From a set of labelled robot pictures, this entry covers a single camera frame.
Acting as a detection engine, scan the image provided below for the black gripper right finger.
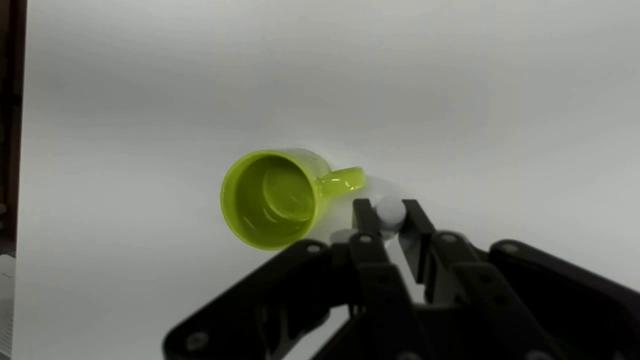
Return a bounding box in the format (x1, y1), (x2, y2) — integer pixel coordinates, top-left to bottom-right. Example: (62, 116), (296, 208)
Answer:
(397, 196), (640, 360)

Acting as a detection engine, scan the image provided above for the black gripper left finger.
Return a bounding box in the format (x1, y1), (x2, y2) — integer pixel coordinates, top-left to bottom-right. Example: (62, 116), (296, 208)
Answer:
(162, 196), (436, 360)

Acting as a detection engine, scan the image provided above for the white marker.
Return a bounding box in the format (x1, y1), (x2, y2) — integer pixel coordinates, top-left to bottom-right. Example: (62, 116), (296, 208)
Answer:
(327, 192), (428, 307)

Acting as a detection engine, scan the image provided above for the lime green mug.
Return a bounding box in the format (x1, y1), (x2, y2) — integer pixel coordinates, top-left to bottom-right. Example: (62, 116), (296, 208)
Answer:
(218, 146), (369, 254)

